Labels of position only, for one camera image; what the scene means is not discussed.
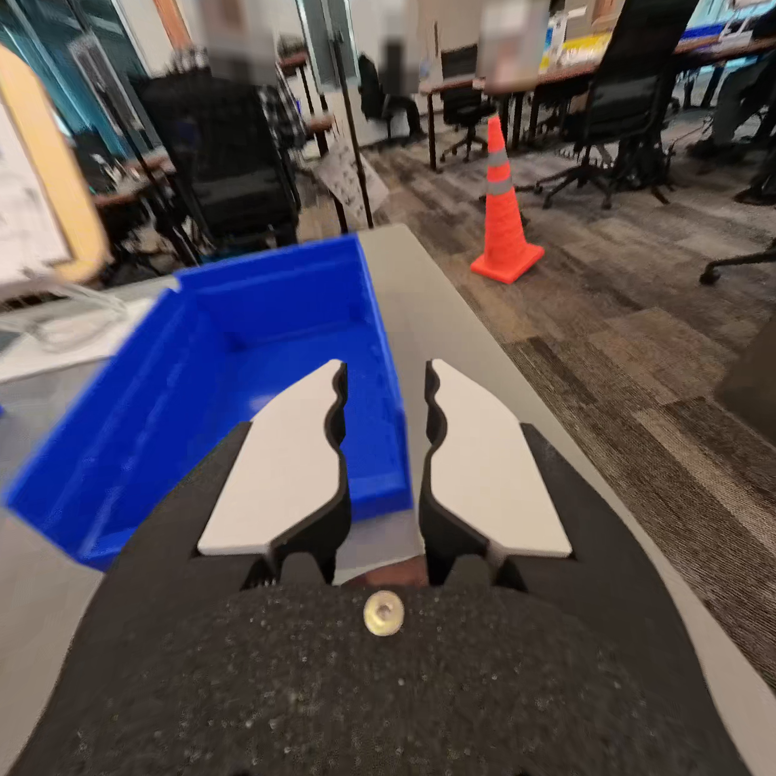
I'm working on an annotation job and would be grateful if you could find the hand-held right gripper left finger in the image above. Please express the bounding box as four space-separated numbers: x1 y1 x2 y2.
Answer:
197 359 354 557

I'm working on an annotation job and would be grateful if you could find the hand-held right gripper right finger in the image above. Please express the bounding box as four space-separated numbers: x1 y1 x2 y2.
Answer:
418 359 574 586

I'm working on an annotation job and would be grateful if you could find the blue plastic bin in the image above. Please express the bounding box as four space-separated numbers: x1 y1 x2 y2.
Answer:
3 235 415 572

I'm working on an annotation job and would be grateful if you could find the grey desk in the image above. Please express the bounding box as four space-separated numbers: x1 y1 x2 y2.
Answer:
0 223 776 776

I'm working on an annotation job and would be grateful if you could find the orange traffic cone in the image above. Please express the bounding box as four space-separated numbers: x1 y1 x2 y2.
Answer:
470 115 546 285

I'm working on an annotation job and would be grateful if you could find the printed paper sheet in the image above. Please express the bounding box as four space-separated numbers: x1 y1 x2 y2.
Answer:
314 135 391 214

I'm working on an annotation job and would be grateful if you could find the black mesh office chair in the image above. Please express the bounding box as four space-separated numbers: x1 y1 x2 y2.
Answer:
129 72 302 258

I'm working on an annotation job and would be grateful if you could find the black chair base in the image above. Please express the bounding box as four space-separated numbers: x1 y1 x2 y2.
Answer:
699 238 776 287

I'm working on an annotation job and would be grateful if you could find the wooden board document stand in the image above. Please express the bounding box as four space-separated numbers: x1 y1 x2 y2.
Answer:
0 42 155 384

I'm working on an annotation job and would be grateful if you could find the thin black pole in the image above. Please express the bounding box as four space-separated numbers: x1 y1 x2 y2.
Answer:
329 0 377 231

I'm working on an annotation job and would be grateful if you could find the printed instruction sheet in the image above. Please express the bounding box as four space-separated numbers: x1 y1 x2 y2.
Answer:
0 103 75 275

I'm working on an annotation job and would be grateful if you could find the wooden work table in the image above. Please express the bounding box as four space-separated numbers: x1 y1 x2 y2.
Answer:
418 35 776 172

